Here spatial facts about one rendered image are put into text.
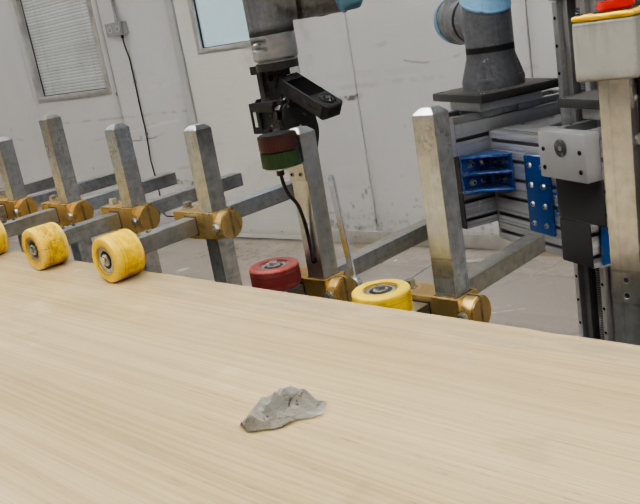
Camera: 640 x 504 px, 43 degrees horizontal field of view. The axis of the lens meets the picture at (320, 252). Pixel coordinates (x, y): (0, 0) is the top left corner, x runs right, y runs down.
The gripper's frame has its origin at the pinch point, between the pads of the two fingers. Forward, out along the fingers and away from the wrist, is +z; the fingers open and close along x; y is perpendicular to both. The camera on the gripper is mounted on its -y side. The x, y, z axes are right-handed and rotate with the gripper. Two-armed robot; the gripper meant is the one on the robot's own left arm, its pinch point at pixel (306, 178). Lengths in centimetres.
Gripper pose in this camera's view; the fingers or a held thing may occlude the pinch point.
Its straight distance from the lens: 140.4
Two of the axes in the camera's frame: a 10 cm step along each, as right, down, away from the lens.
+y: -7.1, -0.8, 7.0
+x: -6.9, 3.1, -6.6
